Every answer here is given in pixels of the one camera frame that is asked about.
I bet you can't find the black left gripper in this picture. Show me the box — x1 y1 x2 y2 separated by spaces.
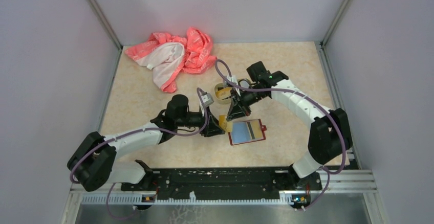
176 105 225 138

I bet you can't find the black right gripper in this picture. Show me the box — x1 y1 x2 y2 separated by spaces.
226 85 267 122

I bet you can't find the red card holder wallet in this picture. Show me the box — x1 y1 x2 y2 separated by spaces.
228 119 267 146

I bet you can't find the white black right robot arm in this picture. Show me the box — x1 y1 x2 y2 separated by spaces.
218 61 353 189

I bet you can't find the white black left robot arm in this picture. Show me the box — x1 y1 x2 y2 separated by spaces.
67 91 225 192

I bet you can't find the beige oval card tray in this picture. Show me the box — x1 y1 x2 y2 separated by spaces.
214 78 252 104

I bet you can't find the pink white crumpled cloth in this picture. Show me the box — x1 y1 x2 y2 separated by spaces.
125 27 217 93

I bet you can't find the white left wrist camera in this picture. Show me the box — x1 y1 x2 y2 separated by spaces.
199 93 214 109

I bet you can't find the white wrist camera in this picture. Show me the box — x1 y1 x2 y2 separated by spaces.
199 93 214 109
225 75 241 95

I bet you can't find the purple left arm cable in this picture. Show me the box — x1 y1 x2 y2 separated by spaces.
69 87 209 220

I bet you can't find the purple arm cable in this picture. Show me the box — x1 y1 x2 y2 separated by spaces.
69 87 209 220
214 59 347 211

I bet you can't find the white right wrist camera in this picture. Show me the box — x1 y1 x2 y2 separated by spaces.
225 75 241 95

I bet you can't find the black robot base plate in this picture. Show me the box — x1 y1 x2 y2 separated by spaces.
121 167 322 200

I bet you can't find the white slotted cable duct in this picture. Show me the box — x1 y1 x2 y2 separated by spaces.
81 192 294 206

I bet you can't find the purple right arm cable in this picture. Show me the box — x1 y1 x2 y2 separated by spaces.
214 59 347 211

